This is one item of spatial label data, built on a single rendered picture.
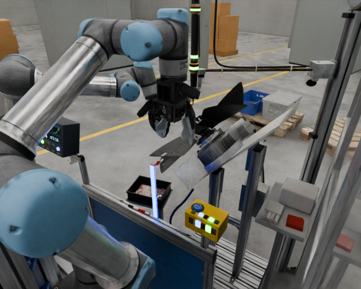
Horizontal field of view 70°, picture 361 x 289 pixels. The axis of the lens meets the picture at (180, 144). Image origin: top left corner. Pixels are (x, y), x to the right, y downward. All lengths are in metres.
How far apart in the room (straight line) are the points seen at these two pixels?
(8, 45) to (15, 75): 8.09
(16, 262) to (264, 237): 2.04
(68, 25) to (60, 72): 6.66
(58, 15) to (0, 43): 2.45
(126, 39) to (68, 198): 0.33
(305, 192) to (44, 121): 1.28
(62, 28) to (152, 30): 6.65
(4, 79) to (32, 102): 0.48
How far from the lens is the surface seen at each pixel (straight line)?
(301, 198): 1.51
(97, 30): 0.65
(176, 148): 1.30
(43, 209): 0.40
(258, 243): 2.49
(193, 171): 1.46
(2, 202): 0.41
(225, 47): 9.43
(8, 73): 1.02
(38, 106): 0.55
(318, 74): 1.45
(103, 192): 1.60
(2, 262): 0.90
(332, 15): 8.42
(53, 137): 1.62
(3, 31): 9.05
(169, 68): 0.67
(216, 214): 1.13
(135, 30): 0.56
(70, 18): 7.26
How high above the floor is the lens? 1.86
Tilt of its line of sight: 30 degrees down
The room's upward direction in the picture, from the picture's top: straight up
